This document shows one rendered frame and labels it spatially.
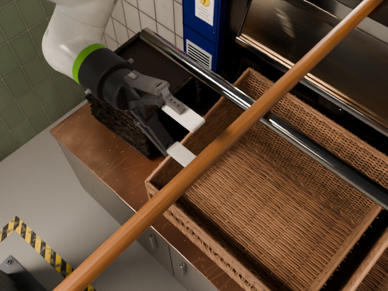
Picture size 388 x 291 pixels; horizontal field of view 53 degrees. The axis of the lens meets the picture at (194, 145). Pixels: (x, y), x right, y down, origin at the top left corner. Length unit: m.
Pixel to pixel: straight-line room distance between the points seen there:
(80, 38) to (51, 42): 0.06
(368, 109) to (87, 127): 0.95
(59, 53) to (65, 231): 1.27
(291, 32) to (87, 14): 0.58
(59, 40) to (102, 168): 0.67
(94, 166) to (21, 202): 0.78
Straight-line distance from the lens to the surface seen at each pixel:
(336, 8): 1.02
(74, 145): 1.46
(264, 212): 1.29
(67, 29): 0.80
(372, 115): 1.12
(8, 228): 2.07
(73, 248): 1.93
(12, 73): 1.97
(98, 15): 0.80
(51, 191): 2.08
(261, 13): 1.17
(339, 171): 0.72
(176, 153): 0.74
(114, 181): 1.36
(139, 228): 0.61
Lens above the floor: 1.77
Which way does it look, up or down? 58 degrees down
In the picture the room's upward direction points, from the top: straight up
